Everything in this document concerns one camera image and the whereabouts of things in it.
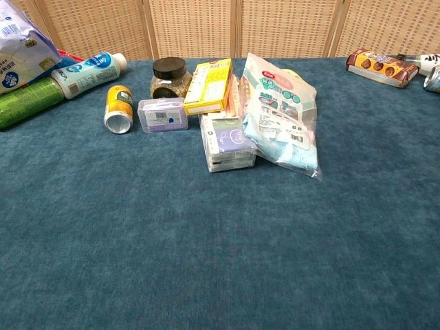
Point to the yellow cardboard box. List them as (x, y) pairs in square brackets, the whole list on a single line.
[(210, 87)]

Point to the white bottle with black print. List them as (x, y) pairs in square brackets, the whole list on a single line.
[(428, 62)]

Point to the white blue snack bag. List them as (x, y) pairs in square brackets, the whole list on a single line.
[(20, 51)]

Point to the red flat package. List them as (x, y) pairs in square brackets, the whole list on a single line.
[(70, 56)]

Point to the white blue plastic bottle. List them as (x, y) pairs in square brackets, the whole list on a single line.
[(86, 73)]

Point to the brown chocolate cookie package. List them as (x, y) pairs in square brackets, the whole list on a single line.
[(379, 67)]

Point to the silver metal can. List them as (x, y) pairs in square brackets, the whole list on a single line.
[(433, 79)]

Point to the pink striped flat package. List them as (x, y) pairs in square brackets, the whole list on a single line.
[(232, 99)]

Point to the glass jar with black lid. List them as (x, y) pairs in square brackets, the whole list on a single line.
[(170, 79)]

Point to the yellow drink can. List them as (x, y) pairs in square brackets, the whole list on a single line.
[(119, 103)]

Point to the green cylindrical can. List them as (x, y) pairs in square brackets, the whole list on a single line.
[(27, 101)]

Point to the purple white tissue pack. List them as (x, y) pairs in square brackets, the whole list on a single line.
[(228, 142)]

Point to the blue velvet tablecloth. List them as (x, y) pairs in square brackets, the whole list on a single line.
[(220, 223)]

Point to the woven rattan folding screen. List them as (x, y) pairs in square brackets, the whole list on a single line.
[(240, 27)]

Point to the purple clear plastic box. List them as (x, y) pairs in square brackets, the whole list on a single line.
[(163, 115)]

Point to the clear bag of cleaning cloths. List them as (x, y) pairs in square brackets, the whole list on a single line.
[(280, 113)]

